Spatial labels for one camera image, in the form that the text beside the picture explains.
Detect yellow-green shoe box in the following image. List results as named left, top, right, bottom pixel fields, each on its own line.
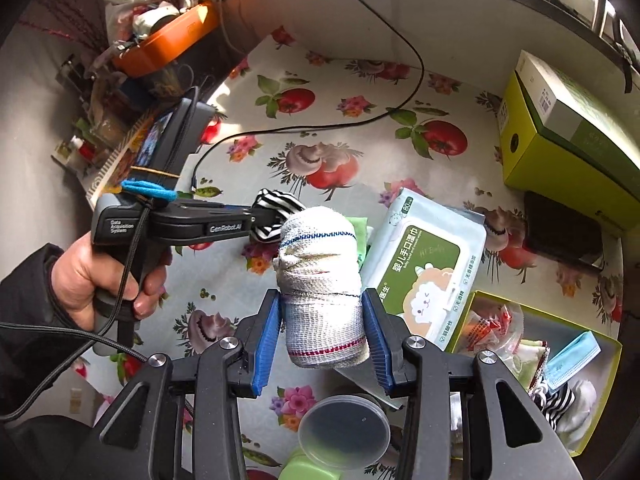
left=498, top=74, right=639, bottom=235

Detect green cloth with beaded trim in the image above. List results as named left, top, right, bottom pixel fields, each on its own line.
left=509, top=339, right=550, bottom=391

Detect clear round plastic container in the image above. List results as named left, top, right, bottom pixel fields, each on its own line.
left=297, top=394, right=390, bottom=471

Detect black power cable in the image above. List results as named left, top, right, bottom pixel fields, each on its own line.
left=190, top=0, right=426, bottom=194

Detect black smartphone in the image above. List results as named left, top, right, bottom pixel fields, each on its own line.
left=523, top=191, right=604, bottom=273

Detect person's left hand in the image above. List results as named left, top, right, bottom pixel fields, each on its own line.
left=51, top=232, right=172, bottom=332

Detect blue strap band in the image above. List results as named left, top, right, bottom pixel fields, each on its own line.
left=120, top=179, right=177, bottom=203

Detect green microfibre cloth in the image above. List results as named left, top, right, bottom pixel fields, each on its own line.
left=347, top=217, right=374, bottom=266

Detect white plastic bag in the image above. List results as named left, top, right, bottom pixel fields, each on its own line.
left=102, top=0, right=180, bottom=42

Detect red twig branches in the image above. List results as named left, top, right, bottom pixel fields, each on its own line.
left=17, top=0, right=108, bottom=54

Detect wet wipes pack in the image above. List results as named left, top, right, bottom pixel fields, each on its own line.
left=360, top=188, right=486, bottom=350

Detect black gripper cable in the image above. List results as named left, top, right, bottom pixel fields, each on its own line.
left=0, top=84, right=202, bottom=424

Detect orange plastic basin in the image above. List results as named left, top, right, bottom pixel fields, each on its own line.
left=113, top=1, right=219, bottom=78

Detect plastic bag with red items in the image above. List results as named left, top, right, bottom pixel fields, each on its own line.
left=456, top=295, right=524, bottom=359

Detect floral tablecloth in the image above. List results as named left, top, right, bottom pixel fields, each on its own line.
left=135, top=32, right=624, bottom=479

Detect green rounded square sponge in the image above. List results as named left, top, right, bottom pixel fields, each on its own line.
left=278, top=448, right=342, bottom=480

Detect blue face mask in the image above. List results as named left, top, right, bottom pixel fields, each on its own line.
left=544, top=328, right=601, bottom=392

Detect green white carton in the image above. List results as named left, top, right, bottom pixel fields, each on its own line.
left=515, top=50, right=639, bottom=195

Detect white bandage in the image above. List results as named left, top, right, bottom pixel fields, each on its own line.
left=274, top=206, right=369, bottom=368

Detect yellow-green shallow box tray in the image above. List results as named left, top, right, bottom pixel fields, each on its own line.
left=447, top=292, right=622, bottom=456

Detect black white striped sock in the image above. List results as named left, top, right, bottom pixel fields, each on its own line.
left=529, top=384, right=576, bottom=430
left=250, top=188, right=306, bottom=244

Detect white ribbed sock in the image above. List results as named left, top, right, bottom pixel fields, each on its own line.
left=555, top=379, right=598, bottom=451

